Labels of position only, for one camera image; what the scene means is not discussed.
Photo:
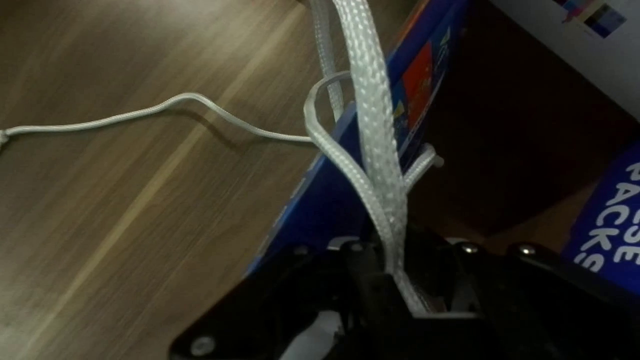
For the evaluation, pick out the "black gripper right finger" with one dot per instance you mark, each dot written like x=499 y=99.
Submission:
x=532 y=307

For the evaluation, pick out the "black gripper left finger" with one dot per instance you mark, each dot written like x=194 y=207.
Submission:
x=300 y=293

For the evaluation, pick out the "blue snack pack cardboard box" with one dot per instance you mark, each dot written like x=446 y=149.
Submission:
x=427 y=80

